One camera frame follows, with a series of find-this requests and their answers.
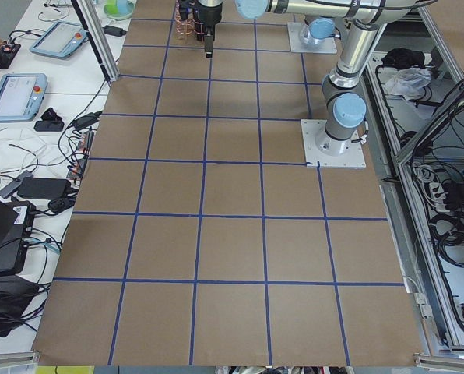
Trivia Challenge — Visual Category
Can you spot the copper wire wine rack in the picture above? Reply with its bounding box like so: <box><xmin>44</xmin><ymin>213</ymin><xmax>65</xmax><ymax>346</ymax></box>
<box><xmin>174</xmin><ymin>6</ymin><xmax>196</xmax><ymax>40</ymax></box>

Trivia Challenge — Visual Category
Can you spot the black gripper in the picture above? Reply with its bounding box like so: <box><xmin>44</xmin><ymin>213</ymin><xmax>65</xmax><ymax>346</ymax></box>
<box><xmin>195</xmin><ymin>0</ymin><xmax>222</xmax><ymax>58</ymax></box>

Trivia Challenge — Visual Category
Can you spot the black laptop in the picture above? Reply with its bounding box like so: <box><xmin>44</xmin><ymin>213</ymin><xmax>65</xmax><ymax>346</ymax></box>
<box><xmin>0</xmin><ymin>201</ymin><xmax>35</xmax><ymax>277</ymax></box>

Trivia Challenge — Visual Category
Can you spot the green bowl with blocks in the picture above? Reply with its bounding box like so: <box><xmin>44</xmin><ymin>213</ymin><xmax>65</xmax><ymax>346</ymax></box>
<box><xmin>103</xmin><ymin>0</ymin><xmax>135</xmax><ymax>20</ymax></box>

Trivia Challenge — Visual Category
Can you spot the black power brick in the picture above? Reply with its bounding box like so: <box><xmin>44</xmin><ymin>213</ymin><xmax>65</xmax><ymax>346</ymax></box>
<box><xmin>17</xmin><ymin>177</ymin><xmax>71</xmax><ymax>199</ymax></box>

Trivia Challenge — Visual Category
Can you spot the far teach pendant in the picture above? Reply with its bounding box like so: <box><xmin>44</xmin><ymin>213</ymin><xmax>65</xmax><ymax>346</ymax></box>
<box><xmin>30</xmin><ymin>21</ymin><xmax>87</xmax><ymax>59</ymax></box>

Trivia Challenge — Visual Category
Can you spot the black power adapter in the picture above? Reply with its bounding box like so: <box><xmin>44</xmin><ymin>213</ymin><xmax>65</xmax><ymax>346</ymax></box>
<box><xmin>103</xmin><ymin>25</ymin><xmax>126</xmax><ymax>37</ymax></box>

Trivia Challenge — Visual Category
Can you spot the teach pendant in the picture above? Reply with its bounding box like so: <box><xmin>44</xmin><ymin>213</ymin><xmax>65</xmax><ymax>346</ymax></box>
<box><xmin>30</xmin><ymin>21</ymin><xmax>87</xmax><ymax>59</ymax></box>
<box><xmin>0</xmin><ymin>73</ymin><xmax>48</xmax><ymax>123</ymax></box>

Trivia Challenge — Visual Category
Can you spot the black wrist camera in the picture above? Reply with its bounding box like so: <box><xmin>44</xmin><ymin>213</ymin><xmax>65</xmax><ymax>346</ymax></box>
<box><xmin>177</xmin><ymin>0</ymin><xmax>195</xmax><ymax>22</ymax></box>

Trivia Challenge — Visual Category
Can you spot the aluminium frame post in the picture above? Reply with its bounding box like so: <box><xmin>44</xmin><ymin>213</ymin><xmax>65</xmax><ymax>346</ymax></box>
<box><xmin>72</xmin><ymin>0</ymin><xmax>119</xmax><ymax>83</ymax></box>

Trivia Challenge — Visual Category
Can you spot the near teach pendant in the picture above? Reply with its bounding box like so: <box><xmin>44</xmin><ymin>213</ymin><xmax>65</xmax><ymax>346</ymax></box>
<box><xmin>0</xmin><ymin>73</ymin><xmax>48</xmax><ymax>123</ymax></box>

